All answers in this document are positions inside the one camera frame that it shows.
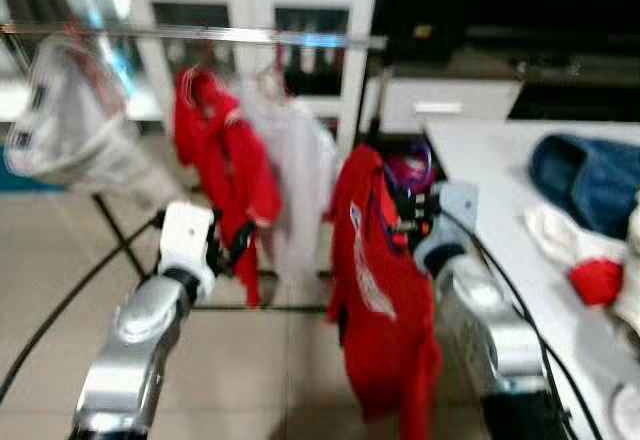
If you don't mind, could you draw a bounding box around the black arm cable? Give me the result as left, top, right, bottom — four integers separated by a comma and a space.
440, 210, 606, 440
0, 215, 166, 401

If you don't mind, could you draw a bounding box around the white drawer unit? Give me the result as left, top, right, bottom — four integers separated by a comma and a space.
378, 55, 640, 133

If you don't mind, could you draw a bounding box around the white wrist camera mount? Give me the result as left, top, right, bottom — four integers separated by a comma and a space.
415, 182, 481, 273
158, 200, 218, 299

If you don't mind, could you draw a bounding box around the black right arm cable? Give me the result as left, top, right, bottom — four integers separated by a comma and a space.
440, 210, 606, 440

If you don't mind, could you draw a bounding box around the white denim skirt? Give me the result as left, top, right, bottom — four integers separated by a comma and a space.
5, 38, 181, 211

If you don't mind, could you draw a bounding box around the large black box gold label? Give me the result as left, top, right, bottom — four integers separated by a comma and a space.
372, 0, 640, 61

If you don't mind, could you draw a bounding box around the white garment red cuff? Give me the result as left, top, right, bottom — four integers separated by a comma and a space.
523, 203, 629, 308

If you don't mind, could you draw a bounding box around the metal clothes rack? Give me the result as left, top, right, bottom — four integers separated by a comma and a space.
0, 20, 388, 313

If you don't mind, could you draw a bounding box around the blue denim garment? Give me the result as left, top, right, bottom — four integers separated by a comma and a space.
528, 135, 640, 241

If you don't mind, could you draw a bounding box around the red shirt white trim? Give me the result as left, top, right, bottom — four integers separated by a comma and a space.
172, 65, 283, 309

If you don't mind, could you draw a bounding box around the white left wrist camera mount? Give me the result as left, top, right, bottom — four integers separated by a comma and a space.
158, 200, 218, 299

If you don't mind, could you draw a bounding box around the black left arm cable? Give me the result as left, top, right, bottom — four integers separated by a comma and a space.
0, 215, 166, 401

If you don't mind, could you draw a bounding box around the red shirt white blue print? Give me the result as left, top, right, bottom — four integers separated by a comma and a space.
325, 143, 444, 440

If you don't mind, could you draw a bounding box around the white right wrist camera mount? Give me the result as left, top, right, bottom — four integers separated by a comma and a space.
415, 182, 481, 273

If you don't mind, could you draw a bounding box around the cream garment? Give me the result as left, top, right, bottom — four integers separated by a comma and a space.
612, 205, 640, 336

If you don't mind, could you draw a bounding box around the purple hanger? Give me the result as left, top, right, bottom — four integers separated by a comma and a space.
375, 140, 436, 201

